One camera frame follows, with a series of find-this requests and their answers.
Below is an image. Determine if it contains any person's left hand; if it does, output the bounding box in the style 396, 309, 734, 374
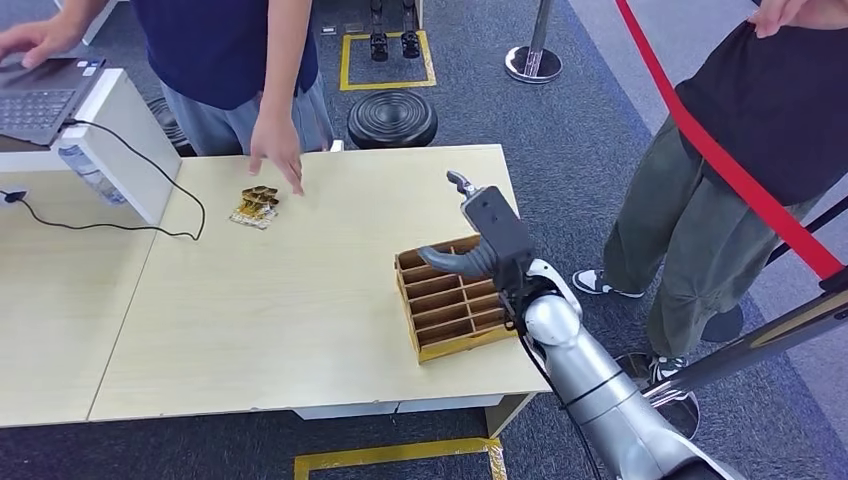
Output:
248, 112, 307, 197

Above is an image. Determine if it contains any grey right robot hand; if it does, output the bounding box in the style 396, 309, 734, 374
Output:
417, 170, 537, 296

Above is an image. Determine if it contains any person's right hand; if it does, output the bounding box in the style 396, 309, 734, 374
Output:
748, 0, 817, 39
0, 13, 87, 71

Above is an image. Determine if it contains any person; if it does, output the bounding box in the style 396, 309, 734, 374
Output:
571, 0, 848, 386
129, 0, 336, 158

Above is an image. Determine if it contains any wooden slotted card rack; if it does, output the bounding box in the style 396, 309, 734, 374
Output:
394, 233, 519, 366

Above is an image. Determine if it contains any grey laptop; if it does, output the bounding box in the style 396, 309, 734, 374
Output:
0, 56, 107, 148

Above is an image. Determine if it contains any black round stool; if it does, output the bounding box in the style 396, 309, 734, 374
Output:
346, 89, 439, 150
146, 97, 198, 158

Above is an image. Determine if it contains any yellow floor tape square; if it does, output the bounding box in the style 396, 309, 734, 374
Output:
339, 29, 439, 92

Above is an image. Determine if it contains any white desk riser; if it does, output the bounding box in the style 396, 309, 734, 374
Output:
0, 68, 183, 227

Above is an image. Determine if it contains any black humanoid robot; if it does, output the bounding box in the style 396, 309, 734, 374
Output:
367, 0, 423, 63

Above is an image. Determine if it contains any red barrier belt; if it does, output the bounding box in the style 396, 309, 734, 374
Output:
614, 0, 846, 281

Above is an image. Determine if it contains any black barrier belt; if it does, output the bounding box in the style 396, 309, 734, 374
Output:
767, 195, 848, 266

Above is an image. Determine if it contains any yellow floor tape strip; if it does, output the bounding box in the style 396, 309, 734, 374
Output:
293, 437, 508, 480

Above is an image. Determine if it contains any black round floor base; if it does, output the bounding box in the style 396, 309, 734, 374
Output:
700, 304, 745, 344

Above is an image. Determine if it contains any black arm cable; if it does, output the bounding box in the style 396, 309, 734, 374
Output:
513, 311, 604, 480

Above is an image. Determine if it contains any black power cable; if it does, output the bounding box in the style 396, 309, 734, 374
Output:
0, 119, 207, 242

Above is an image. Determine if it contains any silver stanchion post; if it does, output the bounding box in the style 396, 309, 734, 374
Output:
612, 268, 848, 441
504, 0, 564, 85

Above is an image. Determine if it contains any white desk frame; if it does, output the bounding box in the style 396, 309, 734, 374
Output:
291, 392, 538, 440

